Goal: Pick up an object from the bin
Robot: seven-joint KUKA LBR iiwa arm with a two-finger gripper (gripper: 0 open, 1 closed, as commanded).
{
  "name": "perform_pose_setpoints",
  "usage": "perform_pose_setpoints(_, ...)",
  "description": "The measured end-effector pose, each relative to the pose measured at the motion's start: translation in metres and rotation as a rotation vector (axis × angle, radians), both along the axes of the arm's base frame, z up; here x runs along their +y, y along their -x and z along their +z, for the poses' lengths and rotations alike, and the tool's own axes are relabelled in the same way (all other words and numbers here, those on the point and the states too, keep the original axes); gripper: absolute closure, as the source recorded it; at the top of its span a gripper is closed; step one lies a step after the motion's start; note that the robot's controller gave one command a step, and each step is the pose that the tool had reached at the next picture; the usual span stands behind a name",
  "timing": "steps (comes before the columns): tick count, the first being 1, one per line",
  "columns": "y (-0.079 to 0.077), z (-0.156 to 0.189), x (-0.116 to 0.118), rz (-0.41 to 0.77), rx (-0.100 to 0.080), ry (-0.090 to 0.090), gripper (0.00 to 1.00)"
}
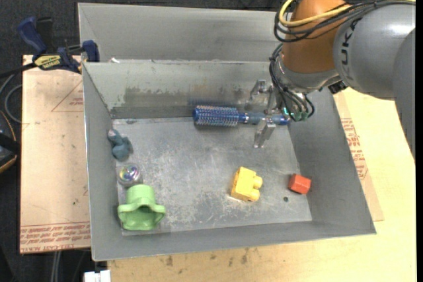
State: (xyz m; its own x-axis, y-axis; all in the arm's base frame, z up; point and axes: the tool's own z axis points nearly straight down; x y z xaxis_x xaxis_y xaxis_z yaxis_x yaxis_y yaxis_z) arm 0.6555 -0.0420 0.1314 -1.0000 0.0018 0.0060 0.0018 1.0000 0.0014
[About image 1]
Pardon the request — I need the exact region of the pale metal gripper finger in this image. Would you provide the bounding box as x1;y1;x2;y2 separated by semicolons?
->
253;120;277;149
245;79;276;110

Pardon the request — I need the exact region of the blue round hairbrush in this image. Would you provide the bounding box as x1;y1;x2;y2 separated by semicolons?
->
192;104;291;128

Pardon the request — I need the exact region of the yellow toy brick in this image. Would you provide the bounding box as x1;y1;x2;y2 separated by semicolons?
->
229;166;264;203

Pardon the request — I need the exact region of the red-orange small block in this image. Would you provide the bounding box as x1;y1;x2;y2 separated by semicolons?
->
288;173;313;195

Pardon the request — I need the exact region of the grey metal bin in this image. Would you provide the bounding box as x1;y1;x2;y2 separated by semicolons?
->
77;2;377;262

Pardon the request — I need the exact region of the shiny iridescent ball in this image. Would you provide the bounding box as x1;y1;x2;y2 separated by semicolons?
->
116;162;143;188

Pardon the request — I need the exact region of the green plastic flower-shaped cup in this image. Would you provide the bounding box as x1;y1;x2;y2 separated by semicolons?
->
117;184;167;232

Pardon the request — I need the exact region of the blue-grey toy figure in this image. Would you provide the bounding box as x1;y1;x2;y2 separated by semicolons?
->
107;128;134;162

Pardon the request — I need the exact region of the brown cardboard board, red print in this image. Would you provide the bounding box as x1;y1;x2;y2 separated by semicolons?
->
19;54;385;255

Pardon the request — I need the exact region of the black cylinder on white bracket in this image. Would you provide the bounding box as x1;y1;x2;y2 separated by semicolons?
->
328;79;348;94

